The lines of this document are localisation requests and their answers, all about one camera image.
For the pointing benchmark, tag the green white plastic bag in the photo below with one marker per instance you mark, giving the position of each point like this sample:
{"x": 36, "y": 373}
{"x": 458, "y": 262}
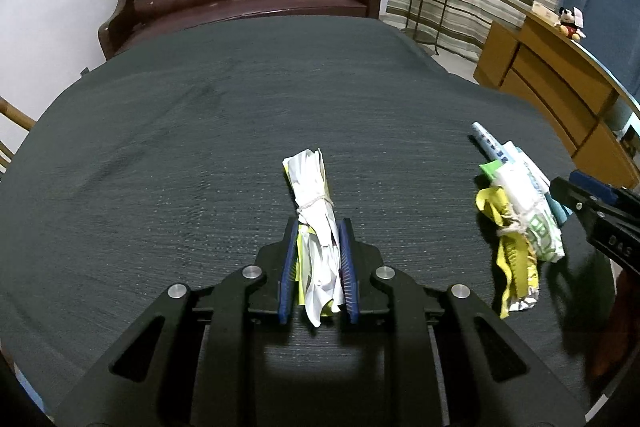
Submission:
{"x": 537, "y": 222}

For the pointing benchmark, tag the mouse plush toy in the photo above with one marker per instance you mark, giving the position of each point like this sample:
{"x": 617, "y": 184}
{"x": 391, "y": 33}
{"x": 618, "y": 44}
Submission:
{"x": 570, "y": 24}

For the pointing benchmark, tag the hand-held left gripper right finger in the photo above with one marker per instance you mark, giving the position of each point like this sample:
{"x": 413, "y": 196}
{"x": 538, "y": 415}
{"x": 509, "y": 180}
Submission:
{"x": 349, "y": 277}

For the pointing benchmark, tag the wooden cabinet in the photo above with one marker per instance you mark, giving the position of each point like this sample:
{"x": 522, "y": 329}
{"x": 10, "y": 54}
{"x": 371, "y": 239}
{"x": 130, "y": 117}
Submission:
{"x": 545, "y": 72}

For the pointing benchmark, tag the white paper bundle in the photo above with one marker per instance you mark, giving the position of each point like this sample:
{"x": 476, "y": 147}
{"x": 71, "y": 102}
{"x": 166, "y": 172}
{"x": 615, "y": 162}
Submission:
{"x": 312, "y": 187}

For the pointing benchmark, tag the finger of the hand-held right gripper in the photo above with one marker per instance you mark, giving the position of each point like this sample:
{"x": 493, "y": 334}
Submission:
{"x": 597, "y": 187}
{"x": 585, "y": 207}

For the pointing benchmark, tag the small white box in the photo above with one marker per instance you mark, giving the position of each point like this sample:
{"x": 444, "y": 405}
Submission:
{"x": 545, "y": 13}

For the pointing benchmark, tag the light blue stick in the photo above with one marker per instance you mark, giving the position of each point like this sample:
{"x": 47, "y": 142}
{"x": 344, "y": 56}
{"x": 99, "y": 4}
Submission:
{"x": 557, "y": 209}

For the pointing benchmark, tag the yellow wrapper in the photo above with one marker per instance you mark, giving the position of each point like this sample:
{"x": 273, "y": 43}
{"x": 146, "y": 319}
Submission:
{"x": 515, "y": 262}

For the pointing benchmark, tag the bamboo chair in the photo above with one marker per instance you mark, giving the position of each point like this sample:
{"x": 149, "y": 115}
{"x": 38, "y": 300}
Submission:
{"x": 15, "y": 114}

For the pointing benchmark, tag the blue white tube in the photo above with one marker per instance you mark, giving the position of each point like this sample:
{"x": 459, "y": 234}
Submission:
{"x": 485, "y": 139}

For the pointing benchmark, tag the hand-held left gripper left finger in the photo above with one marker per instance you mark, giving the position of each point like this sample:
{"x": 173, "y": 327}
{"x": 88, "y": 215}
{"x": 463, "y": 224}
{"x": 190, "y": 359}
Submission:
{"x": 289, "y": 277}

